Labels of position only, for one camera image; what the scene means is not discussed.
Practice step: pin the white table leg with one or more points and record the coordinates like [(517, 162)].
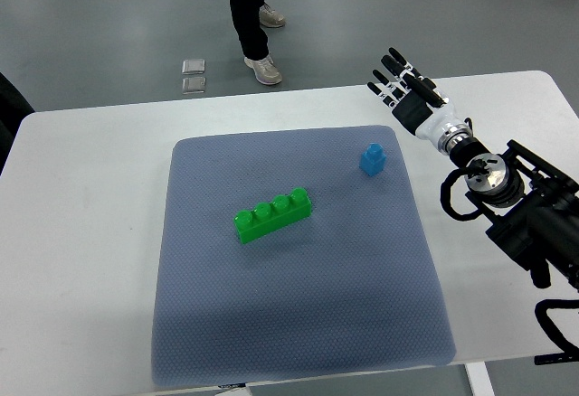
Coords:
[(478, 377)]

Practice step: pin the person in black trousers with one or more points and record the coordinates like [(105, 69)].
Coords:
[(248, 18)]

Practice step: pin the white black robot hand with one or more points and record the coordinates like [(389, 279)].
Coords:
[(418, 105)]

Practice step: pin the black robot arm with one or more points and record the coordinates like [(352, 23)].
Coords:
[(532, 206)]

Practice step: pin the metal floor plate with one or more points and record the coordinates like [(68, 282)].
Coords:
[(193, 66), (192, 85)]

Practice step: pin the grey-blue textured mat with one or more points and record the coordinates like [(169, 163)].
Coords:
[(351, 288)]

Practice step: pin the upper metal floor plate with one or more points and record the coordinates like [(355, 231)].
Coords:
[(193, 66)]

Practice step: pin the blue toy block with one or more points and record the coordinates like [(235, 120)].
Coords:
[(372, 161)]

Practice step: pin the lower metal floor plate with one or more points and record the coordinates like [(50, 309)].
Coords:
[(192, 85)]

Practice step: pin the black table control panel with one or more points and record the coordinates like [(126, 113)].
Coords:
[(550, 359)]

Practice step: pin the black chair at left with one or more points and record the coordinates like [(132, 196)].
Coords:
[(14, 108)]

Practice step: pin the green four-stud toy block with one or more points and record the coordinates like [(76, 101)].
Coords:
[(267, 217)]

